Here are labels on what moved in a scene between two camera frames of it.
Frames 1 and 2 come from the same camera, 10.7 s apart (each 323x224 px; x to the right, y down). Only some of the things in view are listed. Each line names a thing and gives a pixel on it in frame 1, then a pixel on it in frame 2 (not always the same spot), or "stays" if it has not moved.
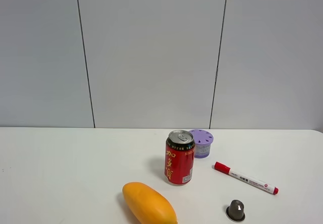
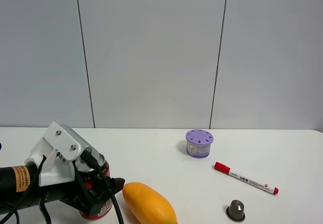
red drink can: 179,157 to 83,167
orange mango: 146,206 stays
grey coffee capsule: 235,211 stays
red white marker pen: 225,169 stays
